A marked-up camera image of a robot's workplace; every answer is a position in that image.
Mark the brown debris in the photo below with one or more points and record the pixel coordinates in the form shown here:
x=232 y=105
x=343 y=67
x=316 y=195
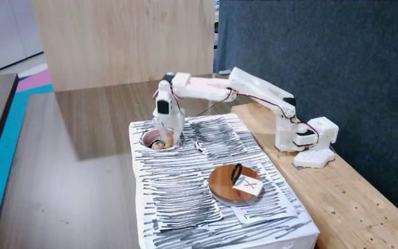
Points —
x=158 y=145

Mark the scribbled white paper sheet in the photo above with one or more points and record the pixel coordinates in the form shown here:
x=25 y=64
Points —
x=185 y=204
x=219 y=136
x=275 y=204

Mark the grey partition foot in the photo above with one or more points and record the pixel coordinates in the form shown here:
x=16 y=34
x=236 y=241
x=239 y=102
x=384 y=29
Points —
x=224 y=72

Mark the round wooden disc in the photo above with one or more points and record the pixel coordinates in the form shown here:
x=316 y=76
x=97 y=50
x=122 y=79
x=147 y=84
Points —
x=221 y=188

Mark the white box with black scribbles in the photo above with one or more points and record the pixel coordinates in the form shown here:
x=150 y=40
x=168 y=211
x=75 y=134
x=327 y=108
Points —
x=185 y=211

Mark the light wood board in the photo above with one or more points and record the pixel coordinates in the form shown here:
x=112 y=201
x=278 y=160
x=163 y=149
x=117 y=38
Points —
x=123 y=41

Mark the white card with red cross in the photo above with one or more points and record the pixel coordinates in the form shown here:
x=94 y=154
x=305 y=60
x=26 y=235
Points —
x=249 y=185

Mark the grey fabric partition panel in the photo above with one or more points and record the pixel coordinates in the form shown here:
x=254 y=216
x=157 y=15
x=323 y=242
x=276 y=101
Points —
x=323 y=41

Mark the light wooden beam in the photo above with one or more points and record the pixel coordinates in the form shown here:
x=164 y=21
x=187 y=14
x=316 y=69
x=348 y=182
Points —
x=340 y=207

